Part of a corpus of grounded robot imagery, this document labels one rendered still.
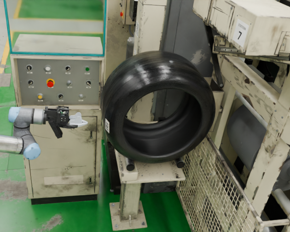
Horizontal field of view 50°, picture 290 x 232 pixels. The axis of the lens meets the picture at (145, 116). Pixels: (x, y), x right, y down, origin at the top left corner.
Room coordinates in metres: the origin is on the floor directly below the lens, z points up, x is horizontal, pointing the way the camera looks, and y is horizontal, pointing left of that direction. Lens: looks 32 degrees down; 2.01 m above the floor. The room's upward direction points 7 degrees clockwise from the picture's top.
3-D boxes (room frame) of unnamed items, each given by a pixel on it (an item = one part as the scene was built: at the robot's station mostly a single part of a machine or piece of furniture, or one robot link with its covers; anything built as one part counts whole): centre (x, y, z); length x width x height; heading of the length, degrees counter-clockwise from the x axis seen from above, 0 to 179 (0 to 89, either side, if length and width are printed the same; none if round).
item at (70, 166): (1.92, 0.61, 0.63); 0.56 x 0.41 x 1.27; 105
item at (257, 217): (1.32, -0.43, 0.65); 0.90 x 0.02 x 0.70; 15
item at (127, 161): (1.42, 0.09, 0.90); 0.35 x 0.05 x 0.05; 15
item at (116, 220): (1.70, 0.04, 0.02); 0.27 x 0.27 x 0.04; 15
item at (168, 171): (1.46, -0.05, 0.80); 0.37 x 0.36 x 0.02; 105
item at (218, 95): (1.77, -0.36, 1.05); 0.20 x 0.15 x 0.30; 15
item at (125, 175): (1.42, 0.09, 0.84); 0.36 x 0.09 x 0.06; 15
